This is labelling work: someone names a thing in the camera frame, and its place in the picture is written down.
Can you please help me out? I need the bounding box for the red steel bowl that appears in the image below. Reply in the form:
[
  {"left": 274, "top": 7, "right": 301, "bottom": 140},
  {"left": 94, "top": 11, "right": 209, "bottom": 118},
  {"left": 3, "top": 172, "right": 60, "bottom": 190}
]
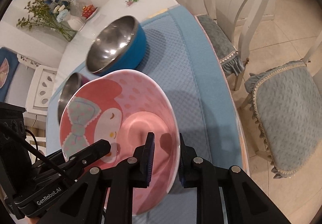
[{"left": 57, "top": 72, "right": 90, "bottom": 124}]

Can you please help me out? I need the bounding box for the white chair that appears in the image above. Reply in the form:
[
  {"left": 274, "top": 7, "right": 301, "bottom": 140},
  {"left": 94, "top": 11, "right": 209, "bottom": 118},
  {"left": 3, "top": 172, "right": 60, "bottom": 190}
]
[
  {"left": 196, "top": 0, "right": 269, "bottom": 91},
  {"left": 242, "top": 36, "right": 321, "bottom": 179},
  {"left": 26, "top": 65, "right": 57, "bottom": 116}
]

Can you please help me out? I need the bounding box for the white chair far left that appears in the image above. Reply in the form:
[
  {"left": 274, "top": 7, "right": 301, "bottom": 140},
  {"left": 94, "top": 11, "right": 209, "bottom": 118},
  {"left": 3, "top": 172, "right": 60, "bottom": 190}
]
[{"left": 26, "top": 65, "right": 57, "bottom": 116}]

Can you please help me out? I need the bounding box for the glass vase with greenery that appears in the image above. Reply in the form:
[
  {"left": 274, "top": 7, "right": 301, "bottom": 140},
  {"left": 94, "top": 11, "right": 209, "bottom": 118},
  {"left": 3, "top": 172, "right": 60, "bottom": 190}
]
[{"left": 16, "top": 0, "right": 76, "bottom": 42}]

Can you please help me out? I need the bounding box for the pink cartoon bowl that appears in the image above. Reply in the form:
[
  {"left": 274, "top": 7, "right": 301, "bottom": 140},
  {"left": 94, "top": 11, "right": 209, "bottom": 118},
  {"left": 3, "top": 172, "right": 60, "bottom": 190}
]
[{"left": 60, "top": 69, "right": 180, "bottom": 215}]

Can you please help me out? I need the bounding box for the blue steel bowl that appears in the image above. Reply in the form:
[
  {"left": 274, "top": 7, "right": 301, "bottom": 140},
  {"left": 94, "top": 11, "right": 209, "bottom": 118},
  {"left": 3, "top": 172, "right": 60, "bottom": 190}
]
[{"left": 85, "top": 15, "right": 147, "bottom": 76}]

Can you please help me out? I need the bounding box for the white chair far right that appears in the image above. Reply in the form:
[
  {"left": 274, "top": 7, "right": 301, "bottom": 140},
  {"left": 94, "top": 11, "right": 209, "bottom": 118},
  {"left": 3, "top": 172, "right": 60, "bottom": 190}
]
[{"left": 196, "top": 0, "right": 269, "bottom": 91}]

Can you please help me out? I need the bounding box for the white vase with flowers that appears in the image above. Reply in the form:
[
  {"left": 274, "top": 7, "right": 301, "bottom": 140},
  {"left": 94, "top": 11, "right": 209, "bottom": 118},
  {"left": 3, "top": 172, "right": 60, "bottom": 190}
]
[{"left": 44, "top": 0, "right": 85, "bottom": 32}]

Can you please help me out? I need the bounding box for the white chair near right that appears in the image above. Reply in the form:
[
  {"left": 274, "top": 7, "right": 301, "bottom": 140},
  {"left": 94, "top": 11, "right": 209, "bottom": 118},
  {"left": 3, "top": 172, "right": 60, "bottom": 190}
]
[{"left": 242, "top": 36, "right": 321, "bottom": 179}]

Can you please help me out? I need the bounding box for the light blue table mat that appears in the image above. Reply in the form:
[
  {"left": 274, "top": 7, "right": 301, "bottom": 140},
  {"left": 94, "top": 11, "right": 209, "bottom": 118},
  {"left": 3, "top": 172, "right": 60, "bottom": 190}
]
[{"left": 46, "top": 6, "right": 249, "bottom": 223}]

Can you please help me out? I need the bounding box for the black cable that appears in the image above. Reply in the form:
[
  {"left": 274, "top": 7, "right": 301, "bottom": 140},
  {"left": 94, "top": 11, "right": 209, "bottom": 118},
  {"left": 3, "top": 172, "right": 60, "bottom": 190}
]
[{"left": 0, "top": 123, "right": 66, "bottom": 177}]

